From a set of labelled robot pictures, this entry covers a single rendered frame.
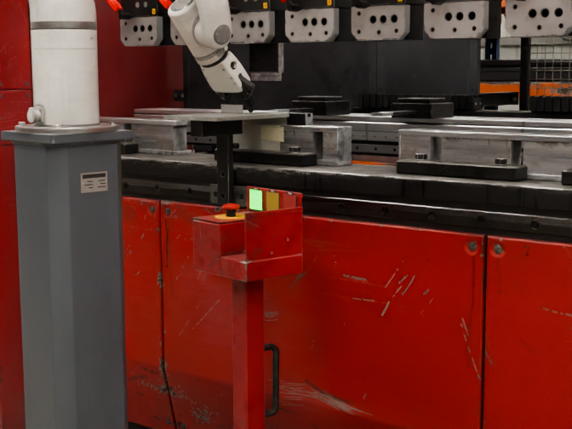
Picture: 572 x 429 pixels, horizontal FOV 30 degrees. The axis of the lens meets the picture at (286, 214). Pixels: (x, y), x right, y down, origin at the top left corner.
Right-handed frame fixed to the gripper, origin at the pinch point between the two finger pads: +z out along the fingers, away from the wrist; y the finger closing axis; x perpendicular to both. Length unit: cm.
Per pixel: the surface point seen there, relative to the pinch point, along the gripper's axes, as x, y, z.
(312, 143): 1.9, -18.4, 11.0
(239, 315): 51, -24, 17
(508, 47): -352, 159, 272
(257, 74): -11.1, 1.9, 0.0
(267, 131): 0.5, -4.0, 9.0
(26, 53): -7, 84, -11
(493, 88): -132, 23, 112
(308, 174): 15.2, -26.5, 8.0
